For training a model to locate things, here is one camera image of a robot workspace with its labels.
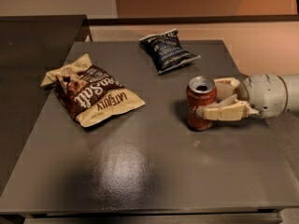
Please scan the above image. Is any beige sea salt chip bag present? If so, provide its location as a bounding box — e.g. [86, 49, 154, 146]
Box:
[41, 53, 145, 128]

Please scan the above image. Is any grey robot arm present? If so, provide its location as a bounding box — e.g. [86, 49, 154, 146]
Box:
[195, 75, 299, 121]

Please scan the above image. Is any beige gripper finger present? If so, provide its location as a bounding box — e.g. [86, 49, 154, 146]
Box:
[195, 95, 260, 121]
[214, 77, 240, 101]

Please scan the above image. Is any dark blue vinegar chip bag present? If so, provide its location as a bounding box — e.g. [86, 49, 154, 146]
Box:
[139, 29, 201, 75]

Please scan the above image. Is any red coke can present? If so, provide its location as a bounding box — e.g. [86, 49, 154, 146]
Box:
[186, 76, 217, 131]

